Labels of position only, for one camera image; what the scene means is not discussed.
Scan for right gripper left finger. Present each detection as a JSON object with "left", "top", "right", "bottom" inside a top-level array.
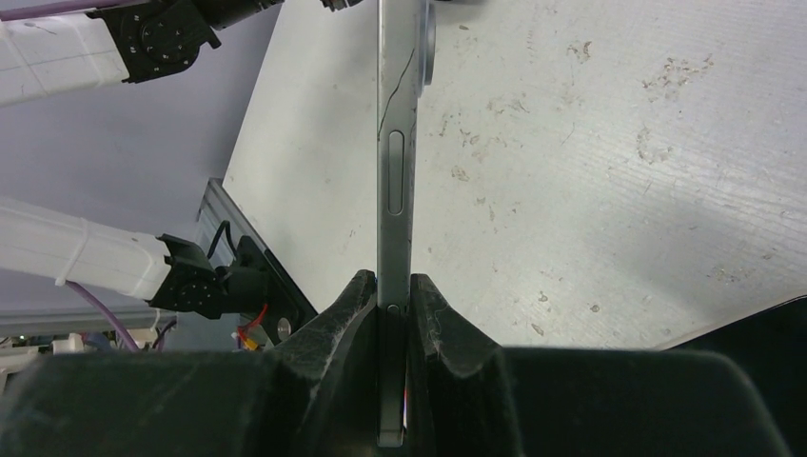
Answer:
[{"left": 1, "top": 270, "right": 378, "bottom": 456}]

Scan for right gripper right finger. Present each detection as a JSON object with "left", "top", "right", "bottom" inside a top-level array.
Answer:
[{"left": 406, "top": 274, "right": 791, "bottom": 456}]

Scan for black smartphone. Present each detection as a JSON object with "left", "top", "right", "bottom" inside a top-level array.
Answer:
[{"left": 376, "top": 0, "right": 436, "bottom": 448}]

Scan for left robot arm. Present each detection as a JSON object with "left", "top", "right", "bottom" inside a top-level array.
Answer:
[{"left": 1, "top": 1, "right": 271, "bottom": 319}]

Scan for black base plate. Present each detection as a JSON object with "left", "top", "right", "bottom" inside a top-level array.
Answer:
[{"left": 195, "top": 178, "right": 320, "bottom": 351}]

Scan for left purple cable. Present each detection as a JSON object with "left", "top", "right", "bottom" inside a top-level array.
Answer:
[{"left": 0, "top": 0, "right": 178, "bottom": 353}]

